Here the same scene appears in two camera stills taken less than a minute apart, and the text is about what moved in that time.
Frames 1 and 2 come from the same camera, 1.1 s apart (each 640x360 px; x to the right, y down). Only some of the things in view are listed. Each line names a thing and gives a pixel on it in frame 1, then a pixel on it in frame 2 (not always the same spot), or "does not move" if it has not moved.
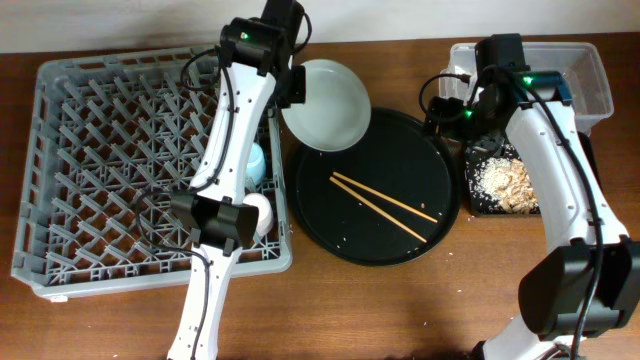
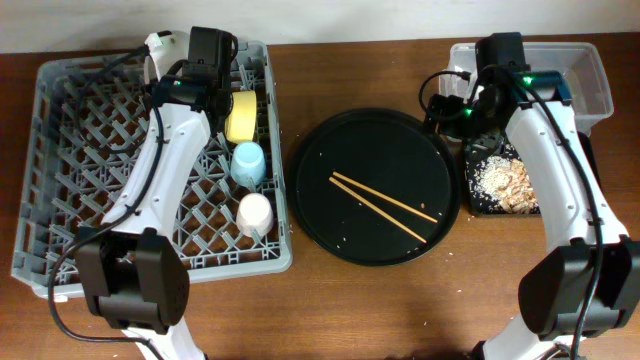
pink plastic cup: (265, 219) does not move
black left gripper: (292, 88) to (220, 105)
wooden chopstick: (382, 195) does not move
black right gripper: (452, 106) does not move
